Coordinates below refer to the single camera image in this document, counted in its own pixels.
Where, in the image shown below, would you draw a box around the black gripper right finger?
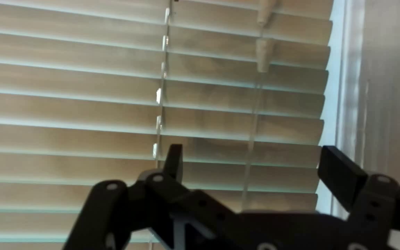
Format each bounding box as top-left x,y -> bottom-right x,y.
318,146 -> 400,250

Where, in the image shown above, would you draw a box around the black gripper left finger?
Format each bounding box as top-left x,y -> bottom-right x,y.
61,144 -> 188,250

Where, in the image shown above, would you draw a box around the beige window blinds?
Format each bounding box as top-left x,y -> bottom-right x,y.
0,0 -> 333,250

